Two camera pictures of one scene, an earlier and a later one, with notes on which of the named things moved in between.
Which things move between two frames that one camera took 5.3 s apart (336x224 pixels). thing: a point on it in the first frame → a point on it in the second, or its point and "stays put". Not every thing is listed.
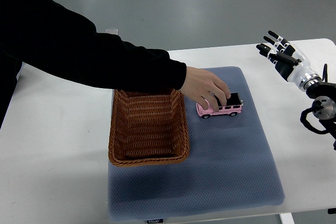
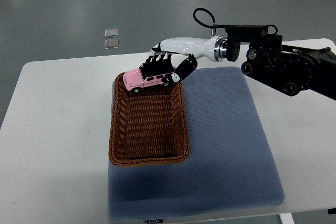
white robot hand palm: x=303 y=75 → x=207 y=48
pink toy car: x=234 y=106 → x=134 y=80
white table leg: x=286 y=218 stays put
